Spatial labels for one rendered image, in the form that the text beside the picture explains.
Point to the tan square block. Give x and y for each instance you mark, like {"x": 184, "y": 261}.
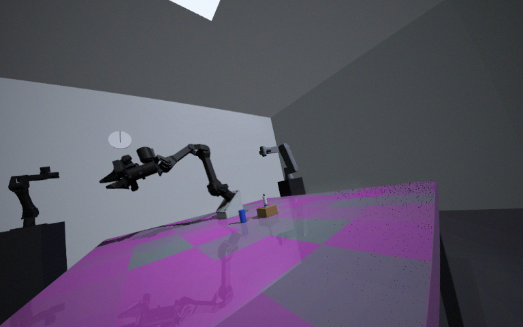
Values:
{"x": 267, "y": 211}

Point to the blue cylinder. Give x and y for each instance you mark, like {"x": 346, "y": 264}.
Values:
{"x": 242, "y": 216}

